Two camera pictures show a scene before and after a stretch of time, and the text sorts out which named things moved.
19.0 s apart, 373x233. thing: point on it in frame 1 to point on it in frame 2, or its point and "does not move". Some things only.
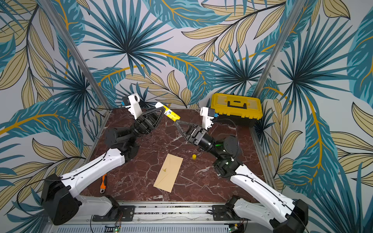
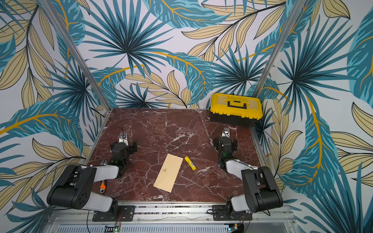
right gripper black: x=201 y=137 to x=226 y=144
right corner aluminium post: x=279 y=48 does not move
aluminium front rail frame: x=100 y=219 does not move
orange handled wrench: x=103 y=186 does not move
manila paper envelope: x=167 y=174 does not move
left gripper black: x=144 y=125 to x=132 y=148
